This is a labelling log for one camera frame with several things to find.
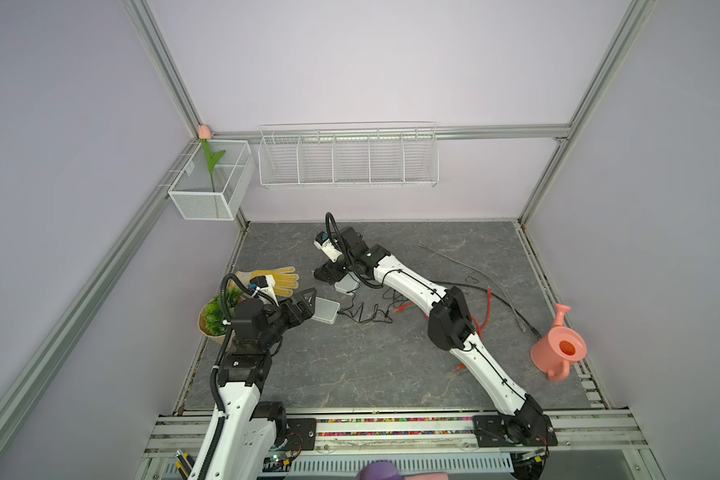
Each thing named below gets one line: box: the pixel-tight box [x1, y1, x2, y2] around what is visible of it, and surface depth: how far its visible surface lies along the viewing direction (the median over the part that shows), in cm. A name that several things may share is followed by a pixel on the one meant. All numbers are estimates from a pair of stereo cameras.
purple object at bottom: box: [358, 460, 404, 480], surface depth 70 cm
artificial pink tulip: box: [198, 124, 226, 192], surface depth 92 cm
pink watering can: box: [530, 304, 587, 382], surface depth 79 cm
